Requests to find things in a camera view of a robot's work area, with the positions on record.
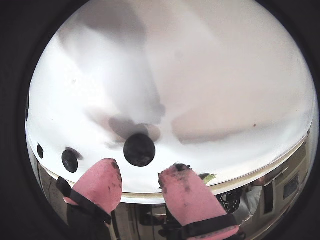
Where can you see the pink covered gripper finger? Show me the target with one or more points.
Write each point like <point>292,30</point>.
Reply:
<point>100,185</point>
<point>190,200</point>

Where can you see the green leaf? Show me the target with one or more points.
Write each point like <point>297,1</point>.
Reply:
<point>208,178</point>

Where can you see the dark framed panel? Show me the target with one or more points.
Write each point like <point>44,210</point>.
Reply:
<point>291,187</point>

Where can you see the grey sleeved forearm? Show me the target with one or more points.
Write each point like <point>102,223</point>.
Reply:
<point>251,200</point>

